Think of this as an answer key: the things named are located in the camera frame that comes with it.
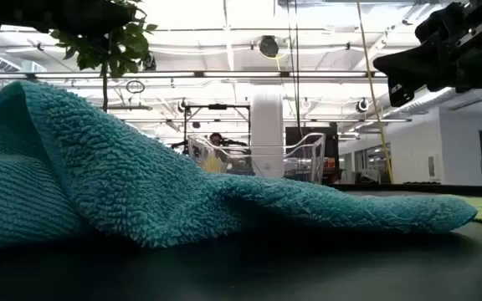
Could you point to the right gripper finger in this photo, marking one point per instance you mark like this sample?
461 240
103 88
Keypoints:
408 71

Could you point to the teal microfiber towel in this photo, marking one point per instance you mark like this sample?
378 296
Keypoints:
98 167

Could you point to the round ceiling fixture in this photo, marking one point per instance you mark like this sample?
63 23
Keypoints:
362 104

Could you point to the green leafy plant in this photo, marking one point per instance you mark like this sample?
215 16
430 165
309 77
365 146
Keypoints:
115 46

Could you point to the clear plastic bin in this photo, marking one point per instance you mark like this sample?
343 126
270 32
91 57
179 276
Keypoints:
314 146

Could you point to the white round pillar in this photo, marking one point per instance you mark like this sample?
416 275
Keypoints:
267 125

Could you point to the person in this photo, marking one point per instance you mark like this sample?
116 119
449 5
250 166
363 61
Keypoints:
216 140

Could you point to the white wall box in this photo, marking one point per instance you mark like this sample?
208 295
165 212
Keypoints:
432 167

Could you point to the black ceiling camera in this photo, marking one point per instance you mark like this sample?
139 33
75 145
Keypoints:
268 46

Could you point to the black metal frame rig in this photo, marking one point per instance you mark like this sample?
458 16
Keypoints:
218 106

